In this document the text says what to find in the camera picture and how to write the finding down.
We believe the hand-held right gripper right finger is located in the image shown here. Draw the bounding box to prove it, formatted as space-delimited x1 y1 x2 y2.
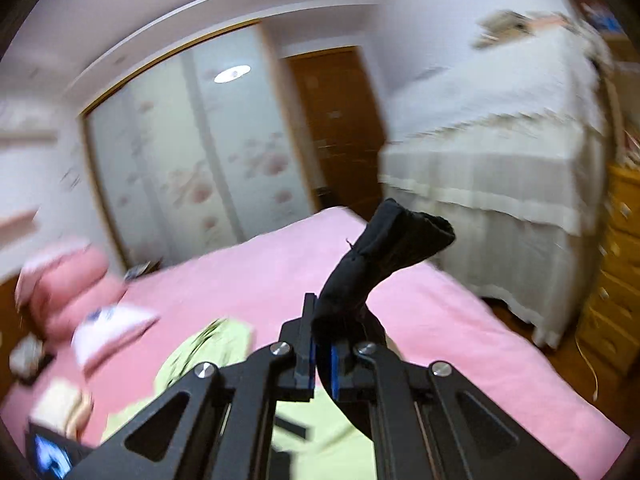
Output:
330 341 581 480

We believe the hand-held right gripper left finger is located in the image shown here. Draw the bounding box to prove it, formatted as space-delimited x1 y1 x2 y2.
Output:
100 293 318 480

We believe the green and black jacket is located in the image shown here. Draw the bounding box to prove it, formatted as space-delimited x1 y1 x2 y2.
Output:
102 198 456 480

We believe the pink bed blanket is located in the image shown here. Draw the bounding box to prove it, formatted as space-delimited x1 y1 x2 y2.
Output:
0 206 632 480

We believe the white pillow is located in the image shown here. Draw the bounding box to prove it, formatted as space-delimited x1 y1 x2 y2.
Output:
71 304 160 377

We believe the floral sliding door wardrobe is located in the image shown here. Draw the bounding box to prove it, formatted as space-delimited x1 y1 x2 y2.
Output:
79 21 322 272

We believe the brown wooden door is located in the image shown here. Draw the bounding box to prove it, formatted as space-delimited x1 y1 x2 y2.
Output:
284 46 390 212

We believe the pink folded quilt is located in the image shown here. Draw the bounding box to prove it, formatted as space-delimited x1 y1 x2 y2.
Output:
15 244 130 342

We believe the cream folded towel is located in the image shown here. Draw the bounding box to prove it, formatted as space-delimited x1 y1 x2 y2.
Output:
31 379 95 437

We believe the white lace furniture cover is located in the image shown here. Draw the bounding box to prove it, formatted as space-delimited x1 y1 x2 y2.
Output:
376 9 622 350

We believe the dark tablet screen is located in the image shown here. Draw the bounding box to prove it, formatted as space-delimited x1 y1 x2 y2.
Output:
26 421 92 480

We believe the wooden chest of drawers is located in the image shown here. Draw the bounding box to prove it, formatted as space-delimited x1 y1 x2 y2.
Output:
574 164 640 377

